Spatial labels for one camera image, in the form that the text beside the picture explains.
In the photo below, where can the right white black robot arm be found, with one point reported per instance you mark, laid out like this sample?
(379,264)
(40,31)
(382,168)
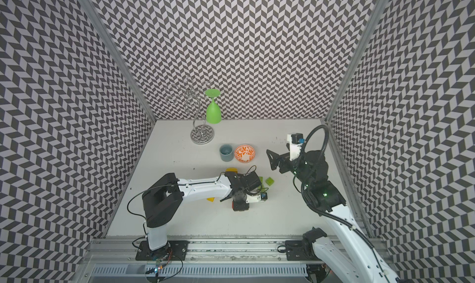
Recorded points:
(360,263)

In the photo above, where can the orange white patterned bowl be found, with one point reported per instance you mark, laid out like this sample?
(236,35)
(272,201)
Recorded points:
(245,153)

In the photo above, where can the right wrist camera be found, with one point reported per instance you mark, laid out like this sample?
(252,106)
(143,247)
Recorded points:
(295,141)

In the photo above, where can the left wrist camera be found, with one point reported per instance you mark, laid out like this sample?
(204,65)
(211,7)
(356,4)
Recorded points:
(256,198)

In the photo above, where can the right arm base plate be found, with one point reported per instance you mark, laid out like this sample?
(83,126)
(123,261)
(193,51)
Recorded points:
(299,250)

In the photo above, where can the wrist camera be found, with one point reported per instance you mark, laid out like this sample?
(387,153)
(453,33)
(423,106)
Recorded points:
(256,198)
(295,141)

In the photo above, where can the grey blue ceramic cup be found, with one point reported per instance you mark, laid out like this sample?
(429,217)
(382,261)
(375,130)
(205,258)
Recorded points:
(226,153)

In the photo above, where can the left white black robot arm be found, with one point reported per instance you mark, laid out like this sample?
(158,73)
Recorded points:
(162,200)

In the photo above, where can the aluminium front rail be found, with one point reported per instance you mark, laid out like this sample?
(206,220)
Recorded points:
(201,249)

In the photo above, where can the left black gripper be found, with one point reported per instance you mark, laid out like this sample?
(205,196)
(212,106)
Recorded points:
(238,207)

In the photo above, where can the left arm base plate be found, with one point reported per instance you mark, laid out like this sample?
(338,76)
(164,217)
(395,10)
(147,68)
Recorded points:
(163,250)

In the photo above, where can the chrome wire glass rack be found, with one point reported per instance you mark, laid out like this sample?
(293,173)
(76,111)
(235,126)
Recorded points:
(201,132)

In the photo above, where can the white slotted cable duct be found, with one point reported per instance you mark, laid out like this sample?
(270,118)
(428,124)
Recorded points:
(201,270)

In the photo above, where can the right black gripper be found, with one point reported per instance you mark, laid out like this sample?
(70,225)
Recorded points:
(284,158)

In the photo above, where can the green plastic wine glass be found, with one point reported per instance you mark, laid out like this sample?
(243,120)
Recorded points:
(213,113)

